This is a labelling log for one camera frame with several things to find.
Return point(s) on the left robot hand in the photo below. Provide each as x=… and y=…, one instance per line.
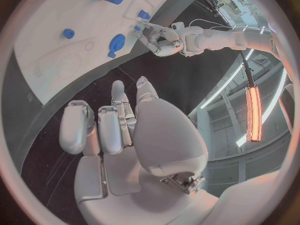
x=167, y=49

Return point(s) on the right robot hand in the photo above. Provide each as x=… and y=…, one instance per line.
x=159, y=200

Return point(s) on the small blue peg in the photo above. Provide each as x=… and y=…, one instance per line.
x=137, y=28
x=111, y=54

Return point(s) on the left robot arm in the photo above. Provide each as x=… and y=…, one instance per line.
x=218, y=38

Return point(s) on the white task board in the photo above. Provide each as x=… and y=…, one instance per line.
x=77, y=22

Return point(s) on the blue plug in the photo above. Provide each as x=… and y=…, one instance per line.
x=143, y=15

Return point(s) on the blue gear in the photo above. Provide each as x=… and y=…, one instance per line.
x=117, y=43

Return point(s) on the black lamp stem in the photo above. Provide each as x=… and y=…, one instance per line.
x=247, y=67

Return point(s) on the blue short cylinder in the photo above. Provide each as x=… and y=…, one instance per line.
x=68, y=33

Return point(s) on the glowing light bar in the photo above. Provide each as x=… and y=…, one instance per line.
x=253, y=114

